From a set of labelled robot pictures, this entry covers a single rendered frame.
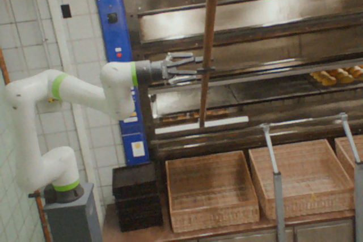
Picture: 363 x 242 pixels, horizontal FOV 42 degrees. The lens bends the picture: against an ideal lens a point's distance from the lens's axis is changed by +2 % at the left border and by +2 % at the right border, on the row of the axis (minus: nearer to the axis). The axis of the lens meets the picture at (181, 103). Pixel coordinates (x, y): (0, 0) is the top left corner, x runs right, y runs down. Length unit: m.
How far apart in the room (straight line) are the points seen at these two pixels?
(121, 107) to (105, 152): 1.58
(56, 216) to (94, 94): 0.74
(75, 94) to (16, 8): 1.29
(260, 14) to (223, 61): 0.38
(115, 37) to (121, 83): 1.33
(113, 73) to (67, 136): 1.64
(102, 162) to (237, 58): 1.19
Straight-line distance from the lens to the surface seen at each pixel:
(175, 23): 3.05
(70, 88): 1.98
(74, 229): 2.40
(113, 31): 3.03
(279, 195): 2.89
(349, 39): 3.34
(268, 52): 3.18
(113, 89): 1.74
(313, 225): 3.14
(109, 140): 3.29
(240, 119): 2.76
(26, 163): 2.16
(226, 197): 3.33
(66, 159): 2.27
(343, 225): 3.20
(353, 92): 3.45
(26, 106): 2.03
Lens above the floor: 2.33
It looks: 20 degrees down
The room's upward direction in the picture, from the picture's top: 7 degrees counter-clockwise
